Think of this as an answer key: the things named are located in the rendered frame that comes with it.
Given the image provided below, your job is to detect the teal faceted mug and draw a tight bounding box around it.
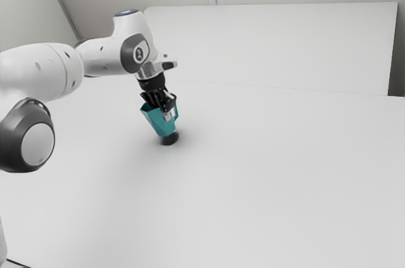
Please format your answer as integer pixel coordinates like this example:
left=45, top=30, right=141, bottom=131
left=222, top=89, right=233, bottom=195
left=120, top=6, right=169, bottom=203
left=139, top=97, right=180, bottom=138

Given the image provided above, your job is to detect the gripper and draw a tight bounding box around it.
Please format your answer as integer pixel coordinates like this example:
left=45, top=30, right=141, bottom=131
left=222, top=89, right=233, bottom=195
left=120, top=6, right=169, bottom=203
left=137, top=73, right=177, bottom=122

